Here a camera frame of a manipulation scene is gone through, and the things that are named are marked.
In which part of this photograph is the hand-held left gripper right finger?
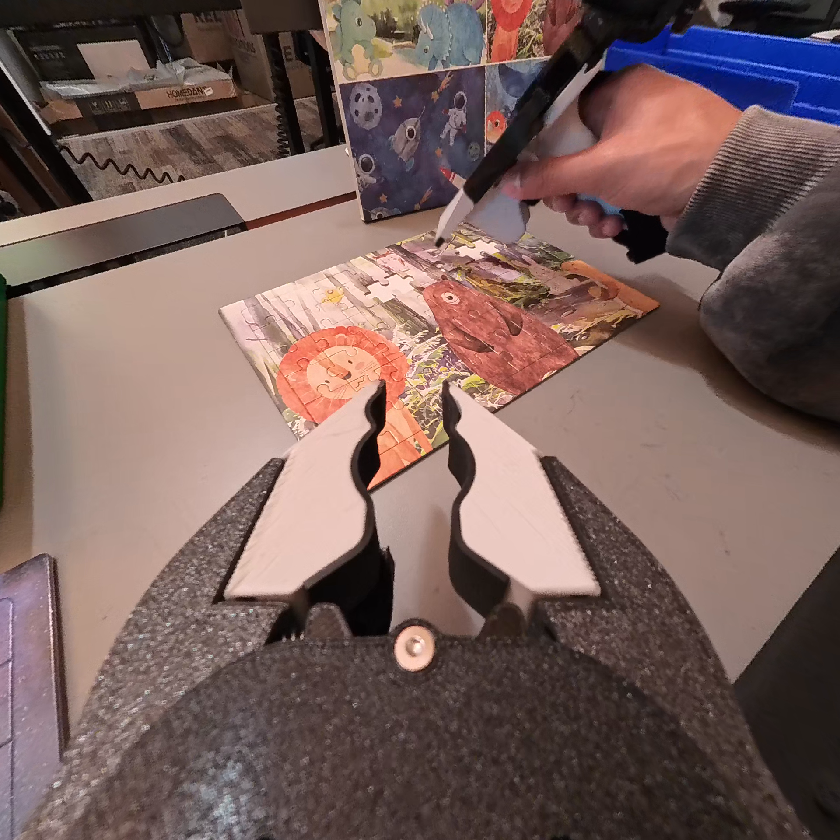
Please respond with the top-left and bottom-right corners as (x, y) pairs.
(441, 382), (602, 621)

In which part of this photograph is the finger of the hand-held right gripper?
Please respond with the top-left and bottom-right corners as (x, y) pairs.
(434, 189), (476, 249)

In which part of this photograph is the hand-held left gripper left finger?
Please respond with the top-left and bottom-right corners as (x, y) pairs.
(224, 381), (388, 602)

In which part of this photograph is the forest animal jigsaw puzzle board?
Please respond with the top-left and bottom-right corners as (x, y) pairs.
(218, 220), (660, 492)

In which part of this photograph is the person's right forearm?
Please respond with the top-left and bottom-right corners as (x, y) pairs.
(666, 105), (840, 421)

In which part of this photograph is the black desk leg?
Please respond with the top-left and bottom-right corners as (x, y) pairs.
(266, 33), (306, 158)

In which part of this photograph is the grey desk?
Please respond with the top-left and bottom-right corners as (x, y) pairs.
(0, 144), (840, 723)

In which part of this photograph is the dark grey desk flap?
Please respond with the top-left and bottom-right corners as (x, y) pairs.
(0, 193), (247, 286)

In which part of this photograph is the person's right hand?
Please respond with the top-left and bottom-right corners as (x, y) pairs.
(504, 64), (744, 240)

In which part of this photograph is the dark blue illustrated puzzle box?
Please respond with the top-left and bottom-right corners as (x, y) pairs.
(318, 0), (585, 224)

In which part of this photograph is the blue plastic object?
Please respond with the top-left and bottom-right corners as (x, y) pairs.
(604, 25), (840, 126)

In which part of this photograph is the flat brown cardboard box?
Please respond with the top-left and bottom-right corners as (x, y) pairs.
(134, 72), (240, 111)

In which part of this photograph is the light blue board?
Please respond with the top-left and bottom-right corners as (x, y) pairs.
(0, 553), (70, 840)

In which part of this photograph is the green plastic bin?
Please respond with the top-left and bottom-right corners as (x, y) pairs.
(0, 272), (9, 506)

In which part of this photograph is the dark perforated panel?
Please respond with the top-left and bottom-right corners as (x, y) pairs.
(731, 545), (840, 840)

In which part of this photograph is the black metal rack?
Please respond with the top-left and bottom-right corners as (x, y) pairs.
(0, 20), (93, 217)

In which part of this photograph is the black box white label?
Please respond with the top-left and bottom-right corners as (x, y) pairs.
(13, 23), (152, 83)

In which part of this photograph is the black coiled cable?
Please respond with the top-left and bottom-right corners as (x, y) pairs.
(59, 146), (185, 185)

